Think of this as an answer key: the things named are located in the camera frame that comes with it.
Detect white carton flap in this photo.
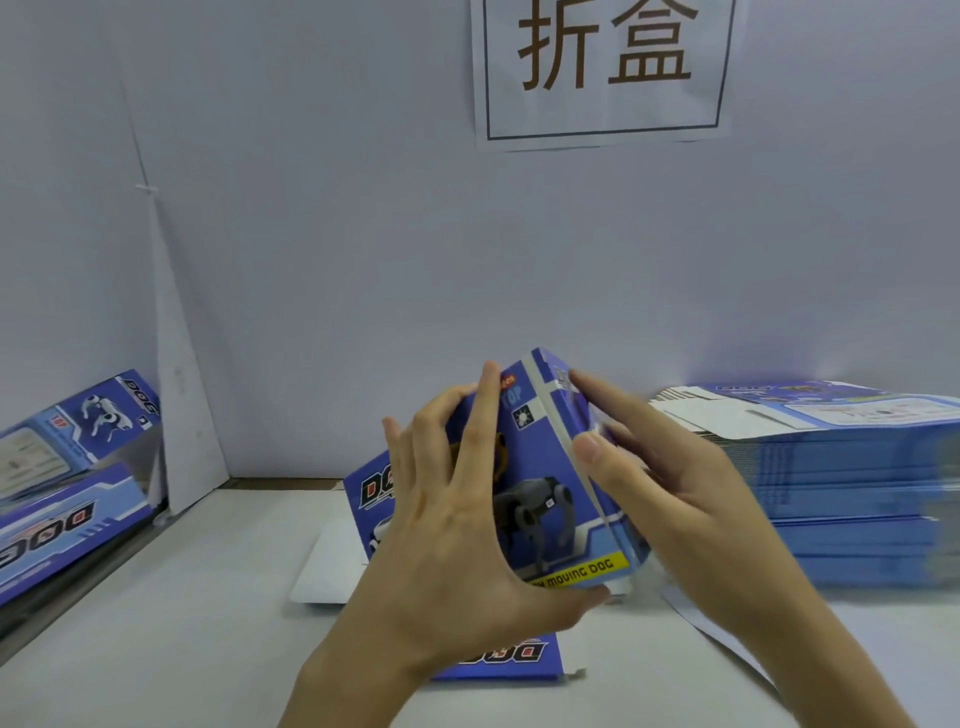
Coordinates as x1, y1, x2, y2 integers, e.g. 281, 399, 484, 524
658, 581, 777, 687

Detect white flat sheet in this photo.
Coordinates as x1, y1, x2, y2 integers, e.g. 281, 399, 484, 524
289, 516, 380, 606

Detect person's right hand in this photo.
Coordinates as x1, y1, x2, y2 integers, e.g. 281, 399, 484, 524
570, 369, 785, 624

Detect blue toy carton box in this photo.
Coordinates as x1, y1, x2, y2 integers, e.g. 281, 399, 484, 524
342, 346, 655, 600

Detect white paper wall sign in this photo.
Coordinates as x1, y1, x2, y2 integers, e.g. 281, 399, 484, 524
469, 0, 736, 154

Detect person's right forearm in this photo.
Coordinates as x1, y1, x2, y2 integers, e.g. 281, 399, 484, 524
686, 558, 922, 728

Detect person's left forearm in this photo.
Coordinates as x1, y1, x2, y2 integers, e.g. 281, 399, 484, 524
279, 648, 455, 728

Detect flat blue carton sheet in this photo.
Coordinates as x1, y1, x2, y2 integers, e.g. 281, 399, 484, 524
429, 632, 565, 683

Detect folded blue box, dog picture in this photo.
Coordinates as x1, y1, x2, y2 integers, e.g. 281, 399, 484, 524
0, 368, 163, 505

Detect stack of flat blue cartons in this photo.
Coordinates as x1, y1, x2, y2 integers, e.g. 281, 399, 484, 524
646, 378, 960, 590

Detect person's left hand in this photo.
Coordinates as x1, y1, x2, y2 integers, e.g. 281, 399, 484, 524
318, 361, 613, 680

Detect folded blue box, large letters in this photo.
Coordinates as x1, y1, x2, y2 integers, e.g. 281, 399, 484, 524
0, 460, 156, 610

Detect white cardboard corner panel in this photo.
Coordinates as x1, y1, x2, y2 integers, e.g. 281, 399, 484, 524
147, 196, 231, 519

